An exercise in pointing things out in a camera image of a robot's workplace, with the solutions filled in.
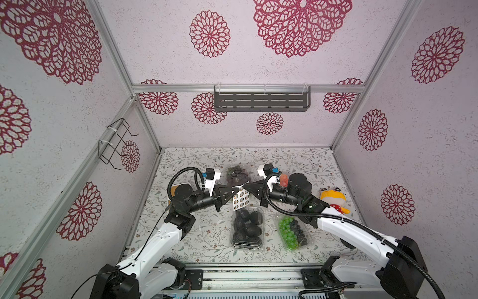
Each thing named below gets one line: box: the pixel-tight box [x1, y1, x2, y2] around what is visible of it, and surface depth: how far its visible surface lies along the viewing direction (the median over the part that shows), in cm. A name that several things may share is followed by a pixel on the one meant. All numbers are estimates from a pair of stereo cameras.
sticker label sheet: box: [231, 181, 251, 212], surface depth 71 cm
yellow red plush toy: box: [319, 187, 351, 215], surface depth 92 cm
